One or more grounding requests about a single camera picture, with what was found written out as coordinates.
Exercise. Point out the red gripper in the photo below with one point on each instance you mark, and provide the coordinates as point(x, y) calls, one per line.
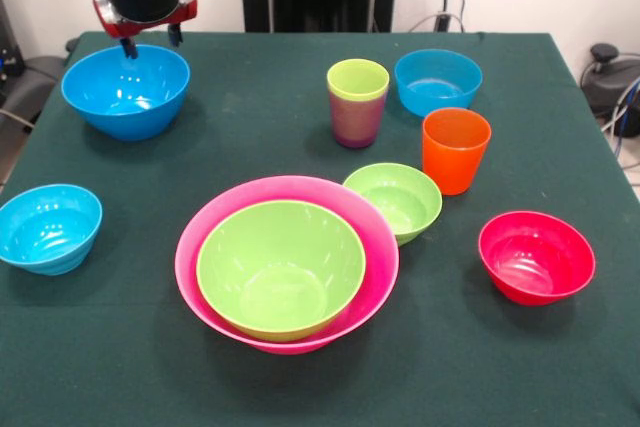
point(188, 2)

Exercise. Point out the large blue bowl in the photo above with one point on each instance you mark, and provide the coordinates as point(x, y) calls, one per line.
point(125, 97)

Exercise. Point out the lime green cup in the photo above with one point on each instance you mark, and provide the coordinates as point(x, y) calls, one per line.
point(357, 80)

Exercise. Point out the purple cup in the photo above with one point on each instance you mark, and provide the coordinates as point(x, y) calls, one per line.
point(357, 125)

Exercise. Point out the large pink bowl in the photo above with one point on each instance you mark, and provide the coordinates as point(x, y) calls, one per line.
point(190, 267)

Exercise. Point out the large green bowl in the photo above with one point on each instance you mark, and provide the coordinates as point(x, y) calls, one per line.
point(280, 267)

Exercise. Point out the black wheel base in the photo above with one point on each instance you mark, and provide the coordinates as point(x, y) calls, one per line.
point(610, 82)
point(30, 87)

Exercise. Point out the small light blue bowl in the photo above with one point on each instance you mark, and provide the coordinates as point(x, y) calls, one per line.
point(50, 232)

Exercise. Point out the medium blue bowl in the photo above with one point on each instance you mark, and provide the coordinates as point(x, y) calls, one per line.
point(437, 87)

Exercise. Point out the small green bowl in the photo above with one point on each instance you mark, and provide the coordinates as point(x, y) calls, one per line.
point(400, 197)

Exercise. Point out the orange cup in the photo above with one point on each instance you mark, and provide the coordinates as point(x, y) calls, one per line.
point(455, 157)

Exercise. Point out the dark green table cloth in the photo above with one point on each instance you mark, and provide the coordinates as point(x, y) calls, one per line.
point(450, 367)

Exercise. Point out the small red-pink bowl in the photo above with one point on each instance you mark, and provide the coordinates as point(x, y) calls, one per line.
point(535, 262)

